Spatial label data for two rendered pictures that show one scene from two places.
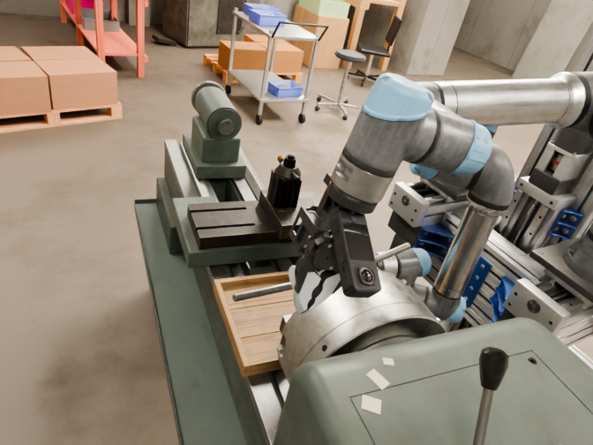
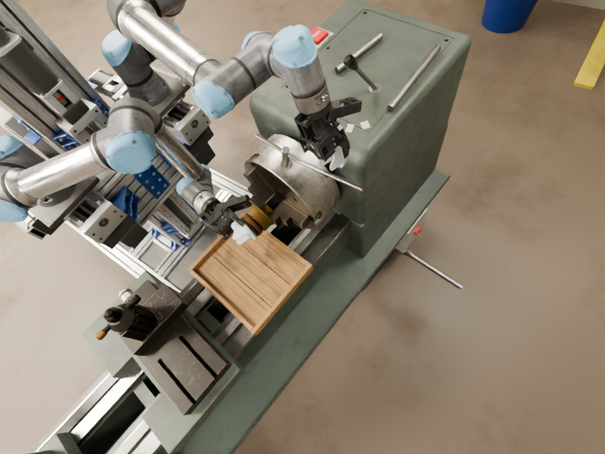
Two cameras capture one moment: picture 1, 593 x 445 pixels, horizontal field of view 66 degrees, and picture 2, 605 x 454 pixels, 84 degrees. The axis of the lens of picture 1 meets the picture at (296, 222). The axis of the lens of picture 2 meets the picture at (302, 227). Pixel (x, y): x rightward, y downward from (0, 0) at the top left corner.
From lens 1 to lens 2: 87 cm
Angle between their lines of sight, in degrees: 62
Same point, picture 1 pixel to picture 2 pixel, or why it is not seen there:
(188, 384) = (299, 346)
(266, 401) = (319, 248)
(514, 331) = (271, 95)
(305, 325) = (314, 193)
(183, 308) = (239, 404)
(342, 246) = (347, 107)
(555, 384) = not seen: hidden behind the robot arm
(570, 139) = (46, 77)
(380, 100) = (311, 47)
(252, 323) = (273, 286)
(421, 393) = not seen: hidden behind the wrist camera
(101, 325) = not seen: outside the picture
